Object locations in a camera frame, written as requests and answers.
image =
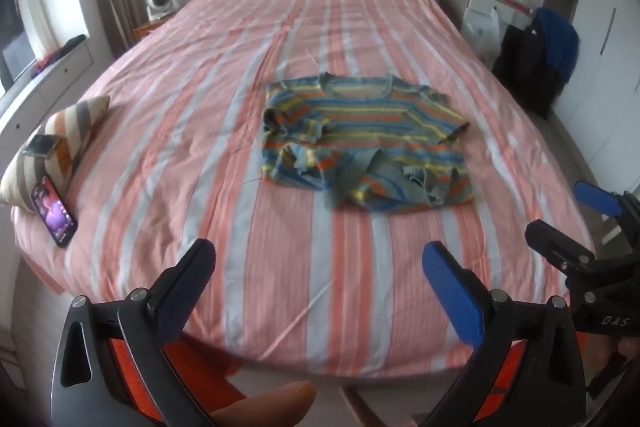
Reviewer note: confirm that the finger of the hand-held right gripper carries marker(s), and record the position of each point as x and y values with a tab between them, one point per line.
595	197
555	242

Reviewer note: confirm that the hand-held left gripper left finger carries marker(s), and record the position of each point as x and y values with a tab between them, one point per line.
182	279

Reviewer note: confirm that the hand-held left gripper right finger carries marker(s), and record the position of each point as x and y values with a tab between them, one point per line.
452	287

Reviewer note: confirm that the striped knit sweater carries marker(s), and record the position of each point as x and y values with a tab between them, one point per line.
365	132

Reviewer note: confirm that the pile of dark clothes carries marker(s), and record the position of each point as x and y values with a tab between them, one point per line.
525	67

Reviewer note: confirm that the white wardrobe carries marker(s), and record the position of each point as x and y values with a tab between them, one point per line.
605	57

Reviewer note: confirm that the black smartphone with lit screen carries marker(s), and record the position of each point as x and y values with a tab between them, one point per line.
54	212

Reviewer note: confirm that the bed with pink striped cover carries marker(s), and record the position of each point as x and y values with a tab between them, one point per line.
200	107

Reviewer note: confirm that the striped pillow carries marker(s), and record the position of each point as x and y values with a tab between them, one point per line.
70	127

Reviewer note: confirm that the smartphone in grey case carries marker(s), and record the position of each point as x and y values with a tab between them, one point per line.
42	146

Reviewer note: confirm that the white plastic bag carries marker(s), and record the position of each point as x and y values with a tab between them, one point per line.
480	32

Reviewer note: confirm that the white windowsill cabinet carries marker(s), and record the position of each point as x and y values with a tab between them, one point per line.
50	82

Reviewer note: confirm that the wooden nightstand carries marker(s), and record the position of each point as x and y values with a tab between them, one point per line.
147	28

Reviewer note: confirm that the dark object on windowsill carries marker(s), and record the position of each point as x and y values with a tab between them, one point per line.
72	44

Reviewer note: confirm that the white round camera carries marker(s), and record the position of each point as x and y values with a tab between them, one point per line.
161	2

